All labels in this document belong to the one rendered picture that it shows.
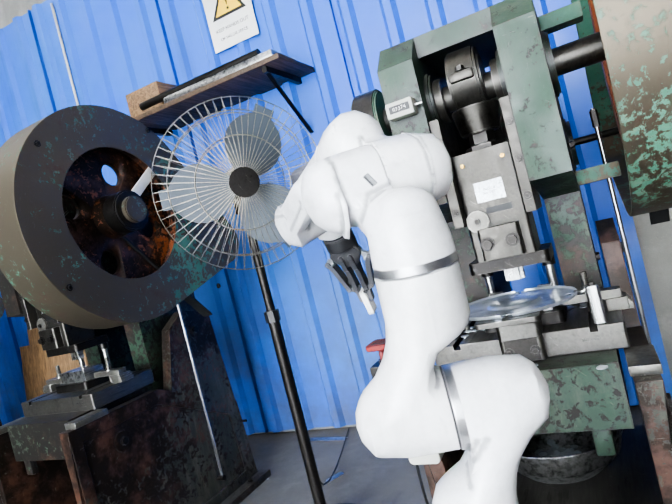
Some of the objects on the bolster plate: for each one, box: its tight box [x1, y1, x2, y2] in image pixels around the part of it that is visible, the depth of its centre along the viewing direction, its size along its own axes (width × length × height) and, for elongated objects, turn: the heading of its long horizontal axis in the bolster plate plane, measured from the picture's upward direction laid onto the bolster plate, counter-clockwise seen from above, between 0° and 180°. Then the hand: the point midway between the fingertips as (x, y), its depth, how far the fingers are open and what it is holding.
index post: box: [584, 282, 607, 324], centre depth 123 cm, size 3×3×10 cm
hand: (368, 300), depth 135 cm, fingers closed
